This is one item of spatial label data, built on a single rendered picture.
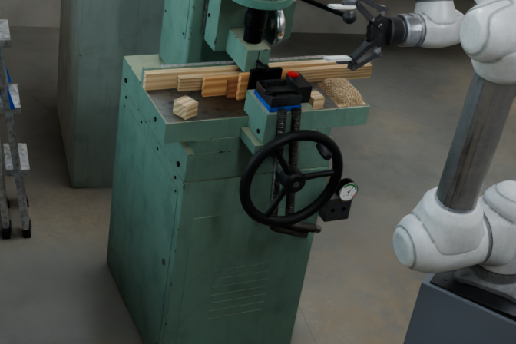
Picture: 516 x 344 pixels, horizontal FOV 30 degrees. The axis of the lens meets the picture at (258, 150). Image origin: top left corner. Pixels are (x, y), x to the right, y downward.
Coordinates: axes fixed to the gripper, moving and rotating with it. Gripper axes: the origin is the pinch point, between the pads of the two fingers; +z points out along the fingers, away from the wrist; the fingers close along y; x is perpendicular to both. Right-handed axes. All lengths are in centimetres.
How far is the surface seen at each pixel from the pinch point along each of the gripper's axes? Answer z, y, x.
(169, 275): 35, -73, -18
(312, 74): -6.2, -16.5, -19.4
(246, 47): 17.0, -6.6, -15.1
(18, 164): 61, -65, -94
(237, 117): 22.9, -22.6, -5.2
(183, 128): 37.7, -24.6, -5.4
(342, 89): -10.3, -18.2, -8.7
